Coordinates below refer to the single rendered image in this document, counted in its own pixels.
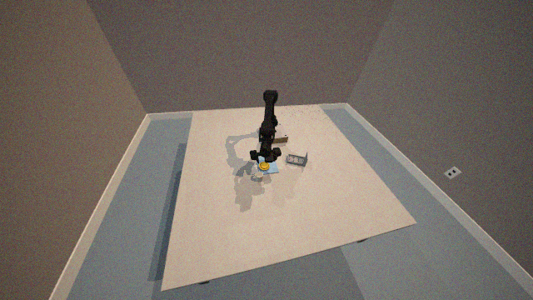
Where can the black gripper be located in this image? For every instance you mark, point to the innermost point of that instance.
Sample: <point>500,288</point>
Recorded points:
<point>254,154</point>

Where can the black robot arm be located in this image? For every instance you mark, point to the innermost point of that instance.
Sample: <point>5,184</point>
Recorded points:
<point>267,128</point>

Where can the light blue mat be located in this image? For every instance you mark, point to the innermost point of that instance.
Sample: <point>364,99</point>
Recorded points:
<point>272,169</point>

